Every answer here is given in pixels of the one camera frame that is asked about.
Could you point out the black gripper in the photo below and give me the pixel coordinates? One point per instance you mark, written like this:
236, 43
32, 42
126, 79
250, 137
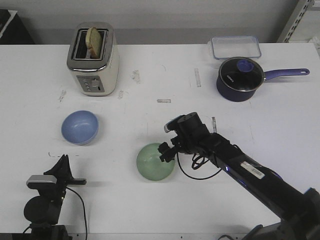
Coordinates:
54, 188
190, 132

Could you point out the green bowl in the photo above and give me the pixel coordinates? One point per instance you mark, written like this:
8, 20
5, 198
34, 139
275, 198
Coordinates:
149, 164

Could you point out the blue bowl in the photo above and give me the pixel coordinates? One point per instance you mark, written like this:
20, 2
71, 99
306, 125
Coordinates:
80, 127

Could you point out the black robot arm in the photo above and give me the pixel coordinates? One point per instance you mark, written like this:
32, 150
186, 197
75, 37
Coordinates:
43, 211
299, 213

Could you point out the dark blue saucepan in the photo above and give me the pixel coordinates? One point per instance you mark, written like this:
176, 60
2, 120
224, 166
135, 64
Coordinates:
240, 96

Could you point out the glass pot lid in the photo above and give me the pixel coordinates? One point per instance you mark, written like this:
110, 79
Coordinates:
241, 74

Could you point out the cream and steel toaster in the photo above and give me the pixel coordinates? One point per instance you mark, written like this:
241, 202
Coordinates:
94, 77

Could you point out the clear plastic food container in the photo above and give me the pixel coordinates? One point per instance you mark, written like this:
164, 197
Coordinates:
222, 48

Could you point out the toast slice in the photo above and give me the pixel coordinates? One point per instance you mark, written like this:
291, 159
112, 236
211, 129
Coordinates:
93, 41

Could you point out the black box in corner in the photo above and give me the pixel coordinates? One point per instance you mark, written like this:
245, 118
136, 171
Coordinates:
13, 30

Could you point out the white metal shelf upright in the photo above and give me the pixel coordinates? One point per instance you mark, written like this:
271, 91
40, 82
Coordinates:
296, 16

